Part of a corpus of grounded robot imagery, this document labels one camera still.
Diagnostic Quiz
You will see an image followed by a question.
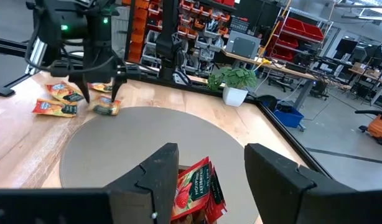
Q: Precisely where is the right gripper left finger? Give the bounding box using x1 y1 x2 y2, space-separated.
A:
105 142 180 224

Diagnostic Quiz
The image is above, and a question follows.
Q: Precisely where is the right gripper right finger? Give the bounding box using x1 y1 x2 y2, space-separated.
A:
243 142 355 224

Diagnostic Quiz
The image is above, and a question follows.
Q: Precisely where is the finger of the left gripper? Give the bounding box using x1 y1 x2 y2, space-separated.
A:
68 75 91 104
110 77 129 102

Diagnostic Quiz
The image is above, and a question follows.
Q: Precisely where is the orange tea packet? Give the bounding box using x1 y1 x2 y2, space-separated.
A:
88 95 123 116
86 81 114 93
31 98 78 118
45 81 85 105

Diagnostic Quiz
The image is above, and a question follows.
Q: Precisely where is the red strawberry tea packet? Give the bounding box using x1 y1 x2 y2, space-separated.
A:
171 156 213 222
205 166 228 224

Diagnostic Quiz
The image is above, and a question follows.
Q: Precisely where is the wooden three-compartment tray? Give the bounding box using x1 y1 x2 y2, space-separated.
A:
171 164 229 224

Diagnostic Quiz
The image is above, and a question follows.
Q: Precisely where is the round grey mat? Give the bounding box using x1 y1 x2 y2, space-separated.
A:
59 106 260 224

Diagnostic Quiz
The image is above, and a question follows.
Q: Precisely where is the large blue bin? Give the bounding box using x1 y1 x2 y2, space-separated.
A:
273 102 305 129

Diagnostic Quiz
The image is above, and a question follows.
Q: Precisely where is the rack of orange grey bins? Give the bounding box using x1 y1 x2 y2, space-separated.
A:
122 0 238 78

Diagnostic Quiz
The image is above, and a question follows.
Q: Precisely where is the green plant in white pot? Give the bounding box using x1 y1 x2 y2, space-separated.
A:
207 66 259 108

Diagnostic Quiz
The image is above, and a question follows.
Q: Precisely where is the orange floor machine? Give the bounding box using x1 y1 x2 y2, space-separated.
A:
354 108 382 146

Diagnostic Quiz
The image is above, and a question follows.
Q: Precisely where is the long wooden workbench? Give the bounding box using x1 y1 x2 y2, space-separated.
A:
221 49 350 110

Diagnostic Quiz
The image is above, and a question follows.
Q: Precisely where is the grey metal box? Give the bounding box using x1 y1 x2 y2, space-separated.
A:
225 30 262 60

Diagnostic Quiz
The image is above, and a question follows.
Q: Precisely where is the wooden office desk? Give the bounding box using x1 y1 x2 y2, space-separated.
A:
348 62 382 105

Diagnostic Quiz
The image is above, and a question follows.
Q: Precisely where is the dark office monitor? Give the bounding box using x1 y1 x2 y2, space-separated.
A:
333 37 359 60

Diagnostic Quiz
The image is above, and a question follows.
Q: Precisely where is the metal shelf with red bins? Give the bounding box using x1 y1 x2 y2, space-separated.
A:
267 7 333 63

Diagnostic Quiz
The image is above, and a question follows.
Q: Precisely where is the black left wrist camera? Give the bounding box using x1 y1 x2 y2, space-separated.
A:
35 0 88 41

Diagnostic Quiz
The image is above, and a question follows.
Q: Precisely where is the yellow cable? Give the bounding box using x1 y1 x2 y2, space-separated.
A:
255 0 293 68

